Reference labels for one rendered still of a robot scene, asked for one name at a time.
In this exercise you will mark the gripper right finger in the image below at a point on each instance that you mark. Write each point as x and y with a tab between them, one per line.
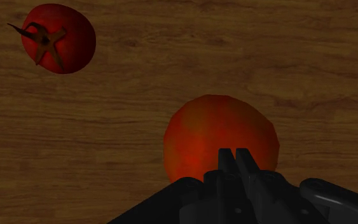
259	183

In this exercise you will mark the red tomato with stem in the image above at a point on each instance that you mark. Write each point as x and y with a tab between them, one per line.
62	40

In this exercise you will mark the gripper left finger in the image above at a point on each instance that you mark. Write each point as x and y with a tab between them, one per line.
225	173

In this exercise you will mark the orange-red round fruit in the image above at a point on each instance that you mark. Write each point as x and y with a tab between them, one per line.
209	133

